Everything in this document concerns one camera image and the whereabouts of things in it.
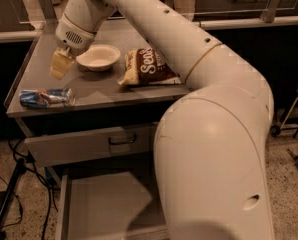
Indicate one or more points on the white horizontal rail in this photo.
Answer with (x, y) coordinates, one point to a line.
(247, 23)

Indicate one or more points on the grey metal drawer cabinet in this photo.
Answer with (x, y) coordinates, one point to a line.
(100, 102)

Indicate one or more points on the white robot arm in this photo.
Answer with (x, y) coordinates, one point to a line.
(209, 146)

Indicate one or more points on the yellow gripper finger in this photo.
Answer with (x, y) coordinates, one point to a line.
(61, 62)

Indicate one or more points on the white paper bowl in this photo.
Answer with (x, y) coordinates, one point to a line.
(99, 57)

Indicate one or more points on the blue silver redbull can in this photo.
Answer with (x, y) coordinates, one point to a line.
(47, 98)

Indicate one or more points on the grey top drawer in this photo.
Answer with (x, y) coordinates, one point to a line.
(66, 148)

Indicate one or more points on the brown yellow snack bag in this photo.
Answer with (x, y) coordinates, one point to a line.
(146, 67)

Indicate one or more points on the grey open middle drawer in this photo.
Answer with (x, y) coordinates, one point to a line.
(121, 205)

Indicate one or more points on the black tripod leg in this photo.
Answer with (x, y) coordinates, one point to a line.
(7, 194)

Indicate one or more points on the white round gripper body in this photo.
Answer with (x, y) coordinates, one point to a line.
(73, 38)

